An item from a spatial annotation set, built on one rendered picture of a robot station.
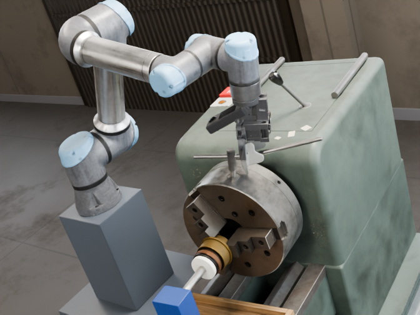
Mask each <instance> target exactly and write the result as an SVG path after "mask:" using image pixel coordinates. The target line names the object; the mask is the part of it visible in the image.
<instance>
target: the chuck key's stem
mask: <svg viewBox="0 0 420 315"><path fill-rule="evenodd" d="M226 151H227V162H228V168H229V170H230V172H231V178H236V169H237V166H236V159H235V158H234V157H235V154H236V153H235V149H234V148H233V147H230V148H228V149H227V150H226Z"/></svg>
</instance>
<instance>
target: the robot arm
mask: <svg viewBox="0 0 420 315"><path fill-rule="evenodd" d="M133 32H134V21H133V18H132V16H131V15H130V13H129V11H128V10H127V9H126V8H125V7H124V6H123V5H122V4H121V3H120V2H118V1H115V0H106V1H104V2H99V3H98V4H97V5H95V6H93V7H92V8H90V9H88V10H86V11H84V12H82V13H80V14H78V15H77V16H74V17H72V18H70V19H68V20H67V21H66V22H65V23H64V24H63V25H62V28H61V30H60V32H59V38H58V42H59V48H60V50H61V52H62V54H63V56H64V57H65V58H66V59H67V60H68V61H70V62H72V63H73V64H75V65H78V66H81V67H84V68H90V67H91V66H93V70H94V83H95V90H96V103H97V114H96V115H95V117H94V120H93V123H94V129H93V130H92V131H90V132H87V131H81V132H77V133H76V134H73V135H72V136H69V137H68V138H67V139H66V140H65V141H64V142H63V143H62V144H61V145H60V147H59V157H60V159H61V164H62V165H63V166H64V168H65V170H66V173H67V175H68V178H69V180H70V182H71V184H72V186H73V188H74V197H75V206H76V209H77V211H78V213H79V214H80V215H82V216H95V215H98V214H102V213H105V212H106V211H108V210H110V209H112V208H113V207H114V206H115V205H117V204H118V202H119V201H120V200H121V198H122V193H121V190H120V188H119V187H118V186H117V184H116V183H115V182H114V181H113V180H112V179H111V178H110V177H109V176H108V174H107V171H106V168H105V165H107V164H109V163H110V162H111V161H113V160H114V159H116V158H117V157H118V156H120V155H121V154H122V153H124V152H125V151H128V150H129V149H131V148H132V146H133V145H135V143H136V142H137V140H138V136H139V131H138V127H137V126H136V125H135V121H134V119H133V118H132V117H131V116H130V115H129V114H128V113H127V112H125V105H124V83H123V75H124V76H127V77H130V78H134V79H138V80H140V81H144V82H147V83H150V85H151V87H152V89H153V90H154V91H155V92H156V93H158V94H159V95H160V96H162V97H164V98H168V97H171V96H173V95H174V94H176V93H179V92H181V91H182V90H183V89H184V88H185V87H186V86H188V85H190V84H191V83H192V82H194V81H195V80H197V79H198V78H200V77H201V76H203V75H204V74H206V73H207V72H209V71H210V70H212V69H217V70H220V71H227V72H228V76H229V87H230V93H231V97H232V103H233V104H234V105H233V106H231V107H229V108H227V109H225V110H224V111H222V112H220V113H219V114H217V115H215V116H213V117H211V118H210V119H209V120H208V122H207V126H206V129H207V131H208V132H209V133H210V134H213V133H215V132H216V131H218V130H220V129H222V128H224V127H226V126H227V125H229V124H231V123H233V122H234V121H235V123H236V138H237V141H238V149H239V157H240V160H241V166H242V168H243V169H244V171H245V173H246V174H249V168H248V166H250V165H252V164H257V163H261V162H263V161H264V156H263V155H262V154H260V153H258V152H256V151H255V150H258V149H262V148H264V147H265V146H266V143H265V142H269V135H270V133H271V112H270V110H268V93H267V92H261V80H260V73H259V59H258V56H259V51H258V48H257V43H256V38H255V36H254V35H253V34H251V33H249V32H235V33H232V34H230V35H228V36H227V37H226V38H225V39H222V38H219V37H214V36H211V35H208V34H194V35H192V36H191V37H190V38H189V40H188V41H187V42H186V44H185V47H184V50H183V51H181V52H180V53H179V54H177V55H175V56H167V55H164V54H160V53H158V52H153V51H148V50H146V49H141V48H138V47H134V46H130V45H127V42H126V38H127V37H128V36H130V35H131V34H132V33H133ZM261 134H262V135H261Z"/></svg>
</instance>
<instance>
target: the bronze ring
mask: <svg viewBox="0 0 420 315"><path fill-rule="evenodd" d="M227 242H228V240H227V239H226V238H225V237H223V236H219V235H216V236H215V237H206V238H204V239H203V241H202V243H201V246H200V247H199V249H198V250H197V253H196V255H195V256H194V258H195V257H196V256H204V257H205V258H208V259H209V260H210V261H212V263H213V264H214V265H215V267H216V274H215V276H216V275H217V274H218V273H219V272H220V271H222V270H223V269H224V268H225V266H226V265H228V264H229V263H230V262H231V261H232V259H233V254H232V252H231V250H230V248H229V246H228V245H227V244H226V243H227ZM194 258H193V259H194Z"/></svg>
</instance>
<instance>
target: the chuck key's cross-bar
mask: <svg viewBox="0 0 420 315"><path fill-rule="evenodd" d="M322 140H323V137H322V136H319V137H314V138H311V139H306V140H303V141H298V142H294V143H291V144H285V145H282V146H278V147H273V148H270V149H265V150H262V151H257V152H258V153H260V154H262V155H264V154H269V153H274V152H277V151H282V150H285V149H290V148H295V147H298V146H302V145H306V144H311V143H315V142H318V141H322ZM193 158H194V159H227V158H228V156H227V154H194V155H193ZM234 158H235V159H239V158H240V157H239V154H235V157H234Z"/></svg>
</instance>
